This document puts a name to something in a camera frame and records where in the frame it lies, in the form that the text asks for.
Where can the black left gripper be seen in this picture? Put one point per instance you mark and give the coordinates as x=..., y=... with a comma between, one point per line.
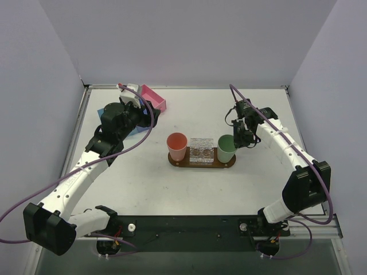
x=149, y=113

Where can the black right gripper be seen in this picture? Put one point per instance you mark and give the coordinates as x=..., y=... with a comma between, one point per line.
x=240, y=135

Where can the clear textured plastic box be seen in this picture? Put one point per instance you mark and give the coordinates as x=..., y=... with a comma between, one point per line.
x=201, y=150

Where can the pink plastic cup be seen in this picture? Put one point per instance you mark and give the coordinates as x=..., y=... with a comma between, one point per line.
x=177, y=144

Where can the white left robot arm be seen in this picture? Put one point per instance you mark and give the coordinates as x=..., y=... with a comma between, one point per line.
x=50, y=223

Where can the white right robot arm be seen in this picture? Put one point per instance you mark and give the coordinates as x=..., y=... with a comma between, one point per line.
x=309, y=179

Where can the oval wooden tray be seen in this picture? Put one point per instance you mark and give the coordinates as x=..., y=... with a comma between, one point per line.
x=185, y=162

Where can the blue compartment organizer box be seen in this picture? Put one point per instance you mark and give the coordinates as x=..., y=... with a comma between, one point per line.
x=134, y=130

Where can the pink drawer box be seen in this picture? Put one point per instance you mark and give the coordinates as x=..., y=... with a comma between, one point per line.
x=157, y=101

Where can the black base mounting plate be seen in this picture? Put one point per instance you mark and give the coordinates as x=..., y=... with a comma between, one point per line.
x=191, y=233

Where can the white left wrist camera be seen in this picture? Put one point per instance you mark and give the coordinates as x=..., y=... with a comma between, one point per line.
x=128, y=97

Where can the aluminium frame rail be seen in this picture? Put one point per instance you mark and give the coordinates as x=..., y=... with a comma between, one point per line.
x=298, y=231

